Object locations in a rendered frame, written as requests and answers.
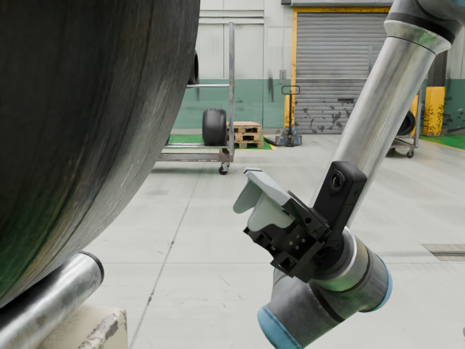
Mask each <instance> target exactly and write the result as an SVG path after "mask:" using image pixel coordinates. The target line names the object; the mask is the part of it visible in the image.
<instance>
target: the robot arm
mask: <svg viewBox="0 0 465 349"><path fill-rule="evenodd" d="M462 26H463V27H465V0H395V1H394V3H393V5H392V7H391V9H390V11H389V13H388V16H387V18H386V20H385V22H384V27H385V30H386V33H387V39H386V41H385V43H384V45H383V48H382V49H381V52H380V53H379V56H378V58H377V60H376V62H375V64H374V67H373V69H372V71H371V73H370V75H369V77H368V79H367V82H366V83H365V86H364V87H363V90H362V92H361V94H360V96H359V98H358V100H357V102H356V105H355V107H354V109H353V111H352V113H351V116H350V117H349V120H348V121H347V124H346V126H345V128H344V130H343V132H342V134H341V136H340V138H339V141H338V143H337V145H336V147H335V149H334V152H333V154H332V156H331V158H330V160H329V162H328V164H327V167H326V168H325V171H324V172H323V174H322V177H321V179H320V181H319V183H318V185H317V187H316V190H315V192H314V194H313V196H312V198H311V201H310V202H309V205H308V206H307V205H306V204H305V203H304V202H302V201H301V200H300V199H299V198H298V197H297V196H295V195H294V194H293V193H292V192H291V191H290V190H287V191H285V189H283V188H282V187H281V186H280V185H279V184H278V183H277V182H275V181H274V180H273V179H272V178H271V177H269V176H268V175H267V174H266V173H265V172H264V171H263V170H261V169H260V168H244V170H243V171H242V172H243V173H244V174H245V175H246V176H247V177H248V180H247V182H246V184H245V186H244V187H243V189H242V190H241V192H240V194H239V195H238V197H237V198H236V200H235V202H234V204H233V206H232V209H233V211H234V212H235V213H237V214H241V213H244V212H246V211H247V210H249V209H251V208H253V207H254V209H253V212H252V213H251V215H250V217H249V218H248V221H247V227H246V228H245V229H244V230H243V232H244V233H245V234H247V235H248V236H249V237H250V238H251V239H252V240H253V242H254V243H256V244H258V245H260V246H261V247H262V248H264V249H266V250H267V251H268V252H269V253H270V254H271V255H272V256H273V260H272V261H271V262H270V264H271V265H272V266H274V270H273V290H272V294H271V301H270V302H269V303H267V304H266V305H263V306H262V308H261V309H259V310H258V312H257V321H258V323H259V326H260V328H261V330H262V332H263V333H264V335H265V337H266V338H267V339H268V341H269V342H270V343H271V345H272V346H273V347H274V348H275V349H304V348H306V347H307V346H308V345H310V344H311V343H313V342H314V341H315V340H317V339H319V338H320V337H321V336H323V335H324V334H326V333H328V332H329V331H330V330H332V329H333V328H335V327H336V326H337V325H339V324H341V323H342V322H343V321H345V320H346V319H348V318H349V317H351V316H352V315H354V314H355V313H357V312H362V313H366V312H374V311H376V310H378V309H380V308H382V307H383V306H384V305H385V304H386V303H387V301H388V300H389V298H390V296H391V293H392V287H393V282H392V275H391V273H390V270H389V269H388V267H387V266H386V264H385V263H384V261H383V260H382V259H381V258H380V257H379V256H378V255H376V254H375V253H373V252H372V251H371V250H370V249H369V248H368V247H367V246H366V245H365V244H363V242H362V241H361V240H360V239H359V238H358V237H357V236H356V235H354V234H353V233H352V232H351V231H350V230H349V228H350V226H351V224H352V222H353V220H354V218H355V216H356V214H357V212H358V210H359V208H360V206H361V204H362V202H363V200H364V198H365V196H366V194H367V192H368V190H369V189H370V186H371V185H372V182H373V180H374V178H375V176H376V174H377V172H378V171H379V168H380V167H381V164H382V162H383V160H384V158H385V156H386V154H387V153H388V150H389V149H390V146H391V144H392V142H393V140H394V138H395V136H396V134H397V132H398V131H399V128H400V126H401V124H402V122H403V120H404V118H405V116H406V114H407V112H408V110H409V108H410V106H411V104H412V102H413V100H414V98H415V96H416V94H417V92H418V90H419V88H420V86H421V84H422V82H423V80H424V78H425V76H426V74H427V72H428V70H429V68H430V66H431V64H432V62H433V60H434V58H435V56H436V55H437V54H438V53H440V52H443V51H446V50H448V49H450V48H451V46H452V44H453V42H454V40H455V38H456V36H457V34H458V33H459V31H460V30H461V28H462Z"/></svg>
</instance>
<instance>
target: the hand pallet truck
mask: <svg viewBox="0 0 465 349"><path fill-rule="evenodd" d="M283 87H299V93H283ZM282 94H284V95H289V126H287V127H285V128H284V130H283V132H282V134H281V136H275V139H274V138H271V137H264V140H266V141H268V142H270V143H273V144H275V145H285V146H286V147H288V146H289V145H291V146H292V147H294V145H302V136H297V134H296V132H295V130H294V128H293V127H292V126H291V113H292V95H298V94H300V86H299V85H283V86H282Z"/></svg>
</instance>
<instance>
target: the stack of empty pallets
mask: <svg viewBox="0 0 465 349"><path fill-rule="evenodd" d="M226 126H227V143H229V123H227V122H226ZM245 127H252V128H248V129H246V128H245ZM234 133H235V134H234V140H235V143H237V144H238V146H239V148H246V147H247V143H254V144H256V146H257V147H258V148H263V147H264V141H263V140H262V139H261V138H260V136H261V133H262V125H246V126H245V125H234ZM251 133H252V134H251ZM244 137H246V138H244ZM251 137H252V138H251ZM247 140H248V141H247Z"/></svg>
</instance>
